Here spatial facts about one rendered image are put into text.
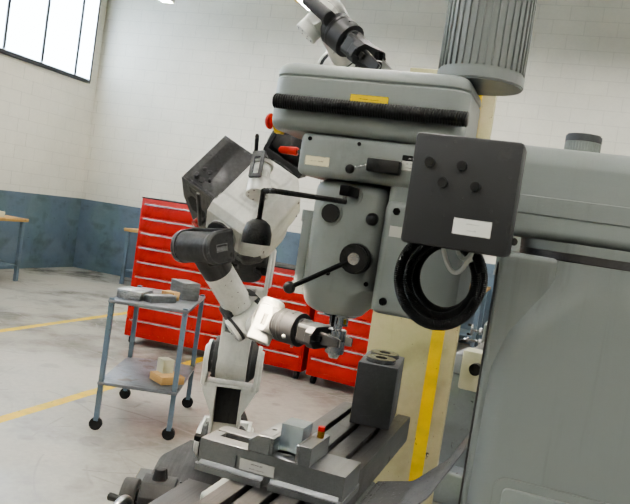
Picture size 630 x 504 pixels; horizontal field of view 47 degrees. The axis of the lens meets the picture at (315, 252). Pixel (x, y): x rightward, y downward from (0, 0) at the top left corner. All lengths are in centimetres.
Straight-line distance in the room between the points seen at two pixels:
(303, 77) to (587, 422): 97
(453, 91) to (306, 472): 88
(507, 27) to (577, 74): 929
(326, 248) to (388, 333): 188
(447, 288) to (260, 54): 1059
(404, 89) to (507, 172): 40
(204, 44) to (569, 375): 1134
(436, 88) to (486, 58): 13
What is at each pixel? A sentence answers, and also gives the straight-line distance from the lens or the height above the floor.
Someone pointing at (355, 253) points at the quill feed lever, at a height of 147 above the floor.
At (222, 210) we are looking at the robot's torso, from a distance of 211.
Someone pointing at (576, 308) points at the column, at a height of 143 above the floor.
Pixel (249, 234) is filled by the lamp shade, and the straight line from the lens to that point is 176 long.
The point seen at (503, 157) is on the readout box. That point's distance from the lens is 138.
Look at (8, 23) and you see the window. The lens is 1175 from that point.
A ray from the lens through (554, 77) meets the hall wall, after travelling 1100.
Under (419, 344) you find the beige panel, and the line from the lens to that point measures 354.
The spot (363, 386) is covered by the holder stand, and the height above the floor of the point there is 106.
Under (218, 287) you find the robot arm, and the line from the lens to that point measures 212.
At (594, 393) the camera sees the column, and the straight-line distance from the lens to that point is 157.
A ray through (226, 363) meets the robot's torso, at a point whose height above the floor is 101.
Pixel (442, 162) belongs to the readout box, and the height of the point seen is 167.
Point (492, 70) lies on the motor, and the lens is 169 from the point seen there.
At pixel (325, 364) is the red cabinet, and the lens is 665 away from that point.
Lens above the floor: 154
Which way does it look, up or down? 3 degrees down
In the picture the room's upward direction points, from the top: 8 degrees clockwise
